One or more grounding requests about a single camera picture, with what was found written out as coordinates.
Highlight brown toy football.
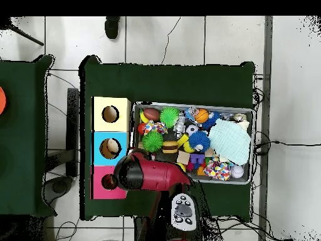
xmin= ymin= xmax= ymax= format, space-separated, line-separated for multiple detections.
xmin=142 ymin=107 xmax=161 ymax=122

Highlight colourful dot print cloth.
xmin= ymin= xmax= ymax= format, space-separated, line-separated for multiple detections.
xmin=143 ymin=120 xmax=168 ymax=135
xmin=203 ymin=160 xmax=231 ymax=181

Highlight light blue waffle cloth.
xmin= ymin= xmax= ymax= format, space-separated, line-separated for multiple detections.
xmin=208 ymin=119 xmax=251 ymax=166

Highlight wooden box with three holes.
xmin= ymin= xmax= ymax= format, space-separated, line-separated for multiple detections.
xmin=90 ymin=96 xmax=132 ymax=200

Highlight green spiky puffer ball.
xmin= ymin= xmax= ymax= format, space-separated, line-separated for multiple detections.
xmin=159 ymin=107 xmax=181 ymax=129
xmin=142 ymin=131 xmax=164 ymax=153

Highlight toy hamburger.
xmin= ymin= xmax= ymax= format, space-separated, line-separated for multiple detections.
xmin=162 ymin=141 xmax=179 ymax=154

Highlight large blue fuzzy eyed ball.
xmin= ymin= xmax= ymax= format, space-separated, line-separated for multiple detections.
xmin=188 ymin=130 xmax=211 ymax=153

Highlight orange toy basketball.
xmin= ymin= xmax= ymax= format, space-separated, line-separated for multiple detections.
xmin=194 ymin=108 xmax=209 ymax=124

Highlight dark green table cloth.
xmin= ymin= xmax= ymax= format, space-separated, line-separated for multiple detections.
xmin=79 ymin=55 xmax=256 ymax=221
xmin=0 ymin=55 xmax=56 ymax=217

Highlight white baseball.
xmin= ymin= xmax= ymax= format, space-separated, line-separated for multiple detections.
xmin=229 ymin=164 xmax=245 ymax=179

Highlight black panel stand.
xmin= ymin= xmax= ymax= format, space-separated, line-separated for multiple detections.
xmin=66 ymin=87 xmax=80 ymax=178

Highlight grey round base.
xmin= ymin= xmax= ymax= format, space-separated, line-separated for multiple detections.
xmin=45 ymin=175 xmax=73 ymax=204

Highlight person's foot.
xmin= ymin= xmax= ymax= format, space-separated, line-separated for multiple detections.
xmin=104 ymin=16 xmax=120 ymax=40

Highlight orange disc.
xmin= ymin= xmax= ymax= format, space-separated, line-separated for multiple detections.
xmin=0 ymin=86 xmax=7 ymax=115

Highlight black tripod leg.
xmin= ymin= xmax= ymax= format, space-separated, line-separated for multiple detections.
xmin=0 ymin=17 xmax=45 ymax=46

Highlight metal wire mesh bin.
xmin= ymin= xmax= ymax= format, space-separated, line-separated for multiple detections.
xmin=129 ymin=101 xmax=254 ymax=185

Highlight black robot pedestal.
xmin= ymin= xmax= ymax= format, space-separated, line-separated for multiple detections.
xmin=135 ymin=216 xmax=166 ymax=241

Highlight black power cable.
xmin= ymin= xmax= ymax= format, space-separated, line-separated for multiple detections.
xmin=254 ymin=140 xmax=321 ymax=154

